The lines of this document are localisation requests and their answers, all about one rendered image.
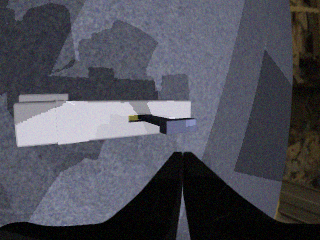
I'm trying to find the grey cylinder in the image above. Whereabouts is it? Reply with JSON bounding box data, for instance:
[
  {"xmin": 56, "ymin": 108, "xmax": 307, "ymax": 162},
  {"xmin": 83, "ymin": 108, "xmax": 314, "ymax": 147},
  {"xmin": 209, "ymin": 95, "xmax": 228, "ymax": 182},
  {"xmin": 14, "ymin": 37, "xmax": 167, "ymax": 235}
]
[{"xmin": 128, "ymin": 115, "xmax": 137, "ymax": 121}]

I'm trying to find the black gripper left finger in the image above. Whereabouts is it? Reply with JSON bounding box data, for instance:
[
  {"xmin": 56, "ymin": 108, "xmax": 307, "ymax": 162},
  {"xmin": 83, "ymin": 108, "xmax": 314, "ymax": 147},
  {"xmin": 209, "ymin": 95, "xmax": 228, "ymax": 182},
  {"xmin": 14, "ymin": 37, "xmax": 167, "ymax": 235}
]
[{"xmin": 0, "ymin": 152, "xmax": 184, "ymax": 240}]

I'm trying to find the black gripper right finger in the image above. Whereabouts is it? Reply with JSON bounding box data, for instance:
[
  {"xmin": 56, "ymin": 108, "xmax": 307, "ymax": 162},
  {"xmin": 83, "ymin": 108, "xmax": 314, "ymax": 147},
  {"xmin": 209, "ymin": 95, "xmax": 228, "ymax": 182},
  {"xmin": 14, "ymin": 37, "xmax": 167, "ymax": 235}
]
[{"xmin": 183, "ymin": 152, "xmax": 320, "ymax": 240}]

